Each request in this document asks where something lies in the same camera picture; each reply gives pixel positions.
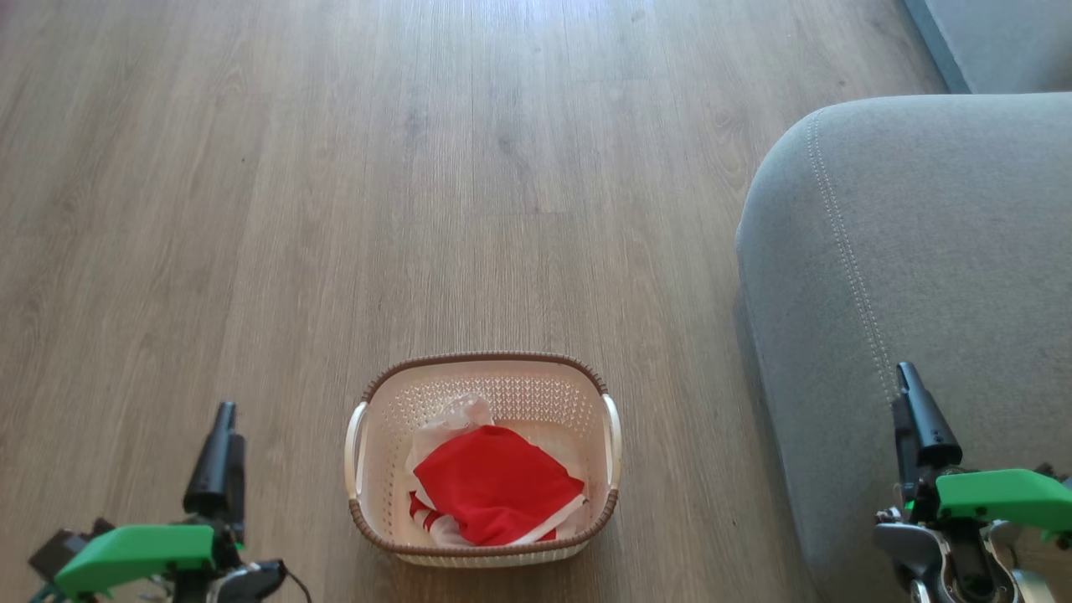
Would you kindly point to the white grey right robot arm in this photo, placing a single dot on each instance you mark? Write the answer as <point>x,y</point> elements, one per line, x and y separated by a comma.
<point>921,544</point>

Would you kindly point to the red cloth garment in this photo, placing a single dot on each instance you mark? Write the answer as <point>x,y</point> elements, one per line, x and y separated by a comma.
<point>494,481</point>

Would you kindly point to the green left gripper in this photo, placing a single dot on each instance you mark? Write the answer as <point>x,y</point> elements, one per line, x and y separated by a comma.
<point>134,553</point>

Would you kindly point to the white woven-rim laundry basket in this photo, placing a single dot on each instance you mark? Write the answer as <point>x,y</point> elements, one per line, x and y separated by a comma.
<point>477,385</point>

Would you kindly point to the grey blue sofa section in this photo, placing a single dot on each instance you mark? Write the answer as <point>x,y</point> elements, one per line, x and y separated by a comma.
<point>1005,42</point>

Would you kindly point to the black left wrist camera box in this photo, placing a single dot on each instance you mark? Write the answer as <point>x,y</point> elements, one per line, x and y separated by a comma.
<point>63,544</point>

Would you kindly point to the grey fabric sofa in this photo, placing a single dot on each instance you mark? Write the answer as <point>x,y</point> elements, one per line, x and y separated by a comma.
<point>921,251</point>

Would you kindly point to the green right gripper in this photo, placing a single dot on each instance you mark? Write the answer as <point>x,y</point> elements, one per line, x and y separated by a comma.
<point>1005,498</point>

